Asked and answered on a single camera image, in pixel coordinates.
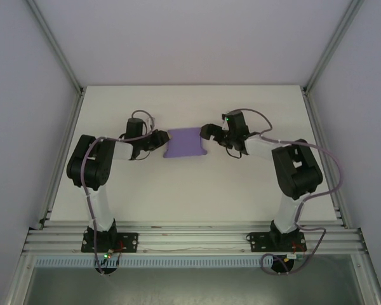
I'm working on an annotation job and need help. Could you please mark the purple paper box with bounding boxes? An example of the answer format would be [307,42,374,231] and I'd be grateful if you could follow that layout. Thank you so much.
[162,126,209,159]

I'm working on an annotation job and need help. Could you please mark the grey metal sheet panel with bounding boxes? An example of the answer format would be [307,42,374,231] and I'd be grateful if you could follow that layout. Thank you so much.
[18,257,381,305]

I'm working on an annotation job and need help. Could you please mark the thin black left wrist cable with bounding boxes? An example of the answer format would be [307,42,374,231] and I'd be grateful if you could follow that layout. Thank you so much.
[135,147,152,161]

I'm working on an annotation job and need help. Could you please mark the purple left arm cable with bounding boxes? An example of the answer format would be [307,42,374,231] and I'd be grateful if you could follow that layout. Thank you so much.
[81,109,156,276]

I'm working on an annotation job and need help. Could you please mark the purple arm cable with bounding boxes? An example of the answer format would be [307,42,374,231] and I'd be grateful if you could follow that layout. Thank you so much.
[237,107,343,276]
[81,109,156,276]

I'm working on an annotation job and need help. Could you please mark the aluminium table side rail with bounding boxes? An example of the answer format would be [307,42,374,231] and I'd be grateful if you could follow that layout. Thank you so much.
[37,88,85,229]
[301,88,353,228]

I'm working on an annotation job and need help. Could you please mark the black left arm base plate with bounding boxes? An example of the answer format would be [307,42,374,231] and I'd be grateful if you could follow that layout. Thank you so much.
[81,231,139,254]

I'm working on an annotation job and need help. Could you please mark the aluminium mounting rail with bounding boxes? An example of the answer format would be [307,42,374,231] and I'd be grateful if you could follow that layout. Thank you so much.
[22,222,368,255]

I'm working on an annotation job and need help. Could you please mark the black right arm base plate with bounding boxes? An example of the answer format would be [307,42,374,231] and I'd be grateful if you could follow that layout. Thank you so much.
[246,231,305,254]

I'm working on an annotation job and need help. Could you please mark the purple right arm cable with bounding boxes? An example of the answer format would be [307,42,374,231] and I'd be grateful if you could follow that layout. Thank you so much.
[237,107,343,276]

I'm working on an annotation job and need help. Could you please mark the grey slotted cable duct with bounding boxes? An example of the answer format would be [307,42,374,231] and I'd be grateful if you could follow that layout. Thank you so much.
[34,257,271,268]

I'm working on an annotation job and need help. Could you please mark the aluminium frame post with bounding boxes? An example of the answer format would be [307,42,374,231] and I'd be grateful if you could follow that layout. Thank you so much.
[303,0,366,93]
[27,0,83,93]

